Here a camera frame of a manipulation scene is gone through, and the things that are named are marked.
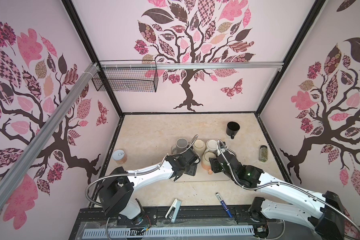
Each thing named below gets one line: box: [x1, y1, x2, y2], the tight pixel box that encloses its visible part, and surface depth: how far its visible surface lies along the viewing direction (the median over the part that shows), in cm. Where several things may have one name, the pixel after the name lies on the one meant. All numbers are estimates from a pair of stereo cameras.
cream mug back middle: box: [193, 139, 206, 157], surface depth 93 cm
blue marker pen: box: [215, 192, 233, 218], surface depth 78 cm
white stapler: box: [165, 198, 182, 223], surface depth 75 cm
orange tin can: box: [112, 149, 127, 165], surface depth 92 cm
